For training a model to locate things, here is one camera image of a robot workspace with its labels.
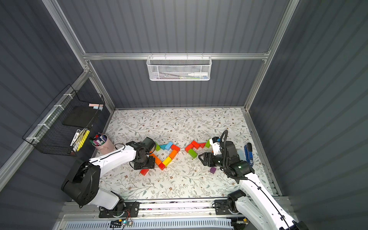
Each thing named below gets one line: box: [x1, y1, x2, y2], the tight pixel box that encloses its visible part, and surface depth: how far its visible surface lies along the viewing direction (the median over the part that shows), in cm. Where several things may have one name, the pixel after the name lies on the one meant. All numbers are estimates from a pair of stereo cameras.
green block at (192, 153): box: [188, 148, 198, 159], surface depth 95 cm
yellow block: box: [162, 156, 173, 167], surface depth 91 cm
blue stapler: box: [243, 142, 254, 168], surface depth 93 cm
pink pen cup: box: [92, 134, 115, 155], surface depth 89 cm
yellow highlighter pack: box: [70, 128, 91, 153], surface depth 71 cm
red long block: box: [139, 168, 150, 176], surface depth 88 cm
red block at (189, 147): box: [184, 142, 194, 153], surface depth 98 cm
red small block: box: [158, 162, 166, 171], surface depth 88 cm
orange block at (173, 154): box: [168, 149, 178, 160], surface depth 95 cm
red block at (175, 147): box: [170, 144, 181, 153], surface depth 98 cm
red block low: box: [191, 140, 200, 150], surface depth 98 cm
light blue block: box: [164, 141, 173, 151], surface depth 98 cm
